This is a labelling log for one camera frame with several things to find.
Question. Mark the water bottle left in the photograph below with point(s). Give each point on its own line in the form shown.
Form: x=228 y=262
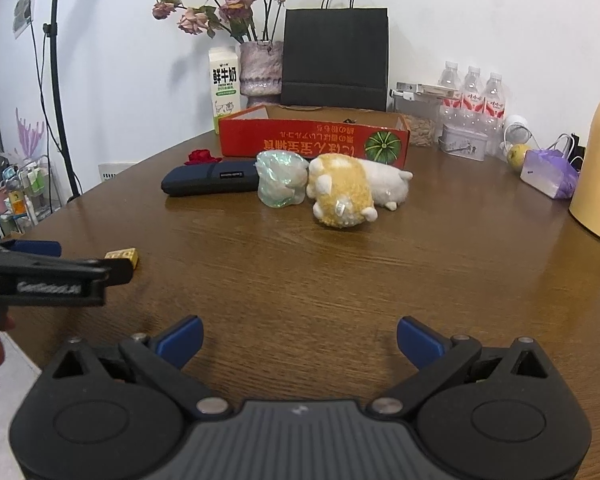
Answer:
x=450 y=80

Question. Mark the navy blue pouch case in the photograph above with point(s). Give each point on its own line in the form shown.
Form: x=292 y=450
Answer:
x=228 y=176

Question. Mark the water bottle middle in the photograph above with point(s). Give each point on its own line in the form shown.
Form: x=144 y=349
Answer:
x=471 y=103

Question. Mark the water bottle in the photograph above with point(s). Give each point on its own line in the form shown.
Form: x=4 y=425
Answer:
x=493 y=112
x=450 y=80
x=471 y=103

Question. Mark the clear plastic food container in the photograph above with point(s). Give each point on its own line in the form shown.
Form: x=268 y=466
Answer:
x=421 y=112

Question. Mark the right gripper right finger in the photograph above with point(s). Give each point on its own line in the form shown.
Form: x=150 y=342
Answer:
x=441 y=363

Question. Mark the purple textured vase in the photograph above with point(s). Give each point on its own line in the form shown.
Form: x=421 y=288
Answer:
x=261 y=71

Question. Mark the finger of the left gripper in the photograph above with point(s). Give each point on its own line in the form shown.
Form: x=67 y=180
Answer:
x=46 y=248

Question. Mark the purple gift bag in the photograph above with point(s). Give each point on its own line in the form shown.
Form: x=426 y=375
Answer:
x=550 y=171

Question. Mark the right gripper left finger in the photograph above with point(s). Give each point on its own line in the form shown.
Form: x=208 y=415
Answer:
x=158 y=362

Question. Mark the white round camera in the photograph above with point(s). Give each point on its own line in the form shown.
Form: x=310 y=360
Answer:
x=515 y=131

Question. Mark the iridescent plastic wrapped bundle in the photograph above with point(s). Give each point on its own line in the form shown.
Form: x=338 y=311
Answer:
x=283 y=176

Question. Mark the white green milk carton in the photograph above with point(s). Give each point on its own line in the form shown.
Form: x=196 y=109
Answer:
x=224 y=83

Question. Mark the small white tin box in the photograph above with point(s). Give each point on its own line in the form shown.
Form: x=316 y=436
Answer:
x=463 y=143

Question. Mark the black paper bag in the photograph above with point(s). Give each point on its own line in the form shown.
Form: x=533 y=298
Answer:
x=336 y=57

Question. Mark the small gold block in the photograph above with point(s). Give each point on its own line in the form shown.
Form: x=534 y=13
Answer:
x=130 y=254

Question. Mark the yellow white plush toy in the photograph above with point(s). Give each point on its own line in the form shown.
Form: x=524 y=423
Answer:
x=346 y=190

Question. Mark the flat white red box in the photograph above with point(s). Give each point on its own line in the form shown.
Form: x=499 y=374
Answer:
x=431 y=91

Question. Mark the yellow green apple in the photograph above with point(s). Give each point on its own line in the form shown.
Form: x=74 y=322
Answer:
x=516 y=155

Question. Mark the dried rose bouquet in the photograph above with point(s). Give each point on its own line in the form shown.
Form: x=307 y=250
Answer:
x=242 y=20

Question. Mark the orange cardboard box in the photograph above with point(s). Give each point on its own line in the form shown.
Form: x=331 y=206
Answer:
x=312 y=131

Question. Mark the water bottle right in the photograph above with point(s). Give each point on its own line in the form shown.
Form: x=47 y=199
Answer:
x=493 y=112

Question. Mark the red fabric rose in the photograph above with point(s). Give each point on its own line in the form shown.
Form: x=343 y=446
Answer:
x=201 y=157

